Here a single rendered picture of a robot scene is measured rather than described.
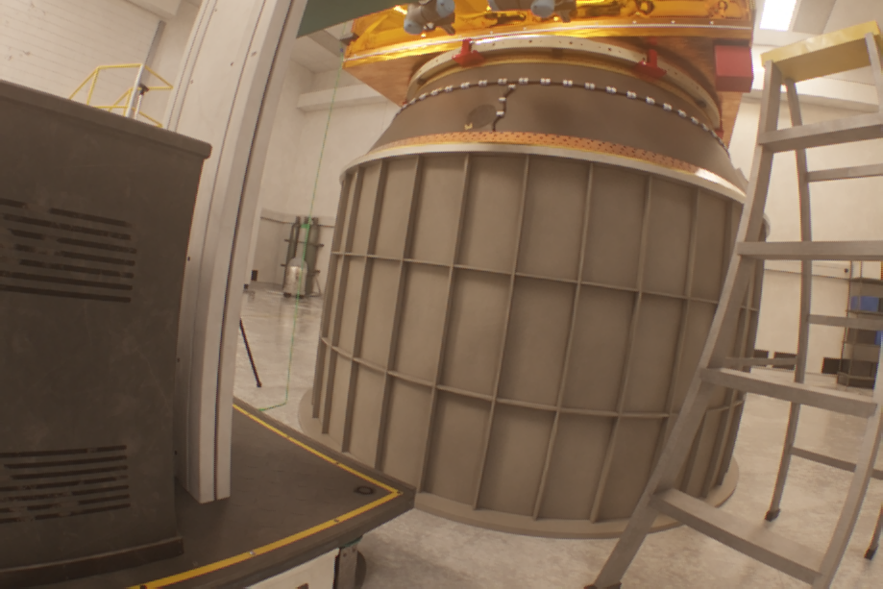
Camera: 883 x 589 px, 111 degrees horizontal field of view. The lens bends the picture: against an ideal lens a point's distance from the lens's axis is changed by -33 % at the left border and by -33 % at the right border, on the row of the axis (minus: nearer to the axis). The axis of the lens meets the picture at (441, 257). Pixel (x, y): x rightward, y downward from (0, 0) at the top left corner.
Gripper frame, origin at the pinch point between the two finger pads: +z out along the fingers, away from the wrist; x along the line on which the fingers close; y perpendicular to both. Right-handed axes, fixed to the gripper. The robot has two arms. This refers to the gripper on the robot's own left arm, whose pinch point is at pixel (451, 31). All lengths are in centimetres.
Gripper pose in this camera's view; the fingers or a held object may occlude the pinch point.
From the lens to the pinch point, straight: 201.4
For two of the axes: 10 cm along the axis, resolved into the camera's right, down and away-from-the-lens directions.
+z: 4.8, 1.1, 8.7
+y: 1.4, -9.9, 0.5
